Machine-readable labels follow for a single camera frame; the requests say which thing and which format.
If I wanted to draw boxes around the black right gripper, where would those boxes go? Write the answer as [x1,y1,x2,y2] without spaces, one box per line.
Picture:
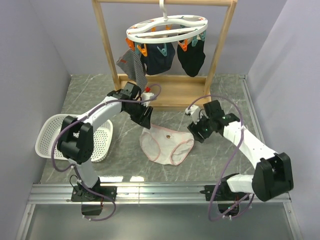
[187,112,214,144]

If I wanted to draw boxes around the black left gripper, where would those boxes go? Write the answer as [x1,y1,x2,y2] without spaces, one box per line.
[125,101,154,130]

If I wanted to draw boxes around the white pink-trimmed underwear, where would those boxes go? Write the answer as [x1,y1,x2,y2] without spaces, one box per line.
[139,124,195,166]

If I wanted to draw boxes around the white oval clip hanger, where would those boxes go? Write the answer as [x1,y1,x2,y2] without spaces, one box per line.
[126,0,209,44]

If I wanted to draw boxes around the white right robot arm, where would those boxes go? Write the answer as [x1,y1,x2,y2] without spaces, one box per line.
[185,100,294,202]

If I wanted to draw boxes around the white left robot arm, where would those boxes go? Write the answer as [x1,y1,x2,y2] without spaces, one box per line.
[52,82,158,202]

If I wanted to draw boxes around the grey striped underwear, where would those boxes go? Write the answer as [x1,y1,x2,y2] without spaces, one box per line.
[116,49,148,92]

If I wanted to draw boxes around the navy blue underwear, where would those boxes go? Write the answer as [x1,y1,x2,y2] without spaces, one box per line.
[140,42,176,76]

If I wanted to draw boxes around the black underwear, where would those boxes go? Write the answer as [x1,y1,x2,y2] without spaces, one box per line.
[177,40,206,77]

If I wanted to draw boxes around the orange clothes peg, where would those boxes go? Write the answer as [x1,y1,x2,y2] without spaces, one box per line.
[125,38,135,51]
[177,39,188,52]
[135,43,148,57]

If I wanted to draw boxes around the teal clothes peg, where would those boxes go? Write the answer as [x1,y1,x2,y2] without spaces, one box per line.
[157,43,168,57]
[191,36,198,47]
[197,31,206,42]

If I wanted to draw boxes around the white perforated plastic basket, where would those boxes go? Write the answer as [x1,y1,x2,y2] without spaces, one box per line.
[35,114,114,163]

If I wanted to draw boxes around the wooden hanging rack frame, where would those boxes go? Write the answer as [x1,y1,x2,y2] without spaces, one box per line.
[91,0,238,112]

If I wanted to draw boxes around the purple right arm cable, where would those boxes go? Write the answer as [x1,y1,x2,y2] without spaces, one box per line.
[188,94,255,222]

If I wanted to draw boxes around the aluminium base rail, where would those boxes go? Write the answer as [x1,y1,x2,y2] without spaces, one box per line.
[14,74,305,240]

